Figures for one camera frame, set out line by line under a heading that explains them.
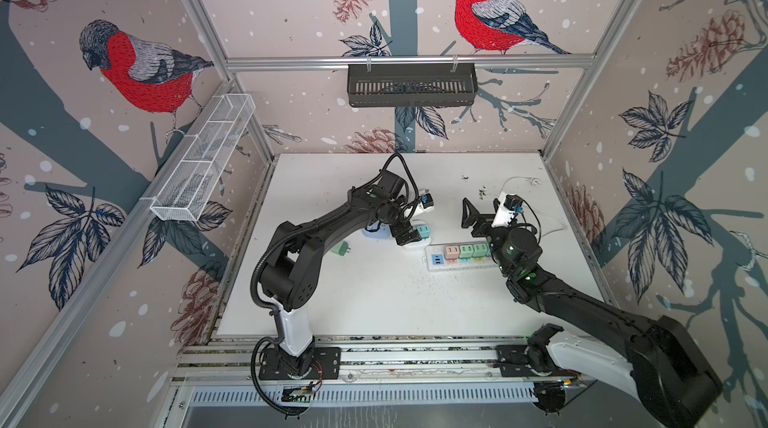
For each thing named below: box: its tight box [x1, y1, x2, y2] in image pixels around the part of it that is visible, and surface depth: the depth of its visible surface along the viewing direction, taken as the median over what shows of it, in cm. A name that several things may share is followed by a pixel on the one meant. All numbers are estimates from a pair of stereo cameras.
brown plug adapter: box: [445, 245, 460, 260], surface depth 89 cm
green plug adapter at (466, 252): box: [459, 245, 474, 259], surface depth 88 cm
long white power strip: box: [425, 242, 497, 272], surface depth 90 cm
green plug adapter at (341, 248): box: [330, 241, 351, 256], surface depth 95 cm
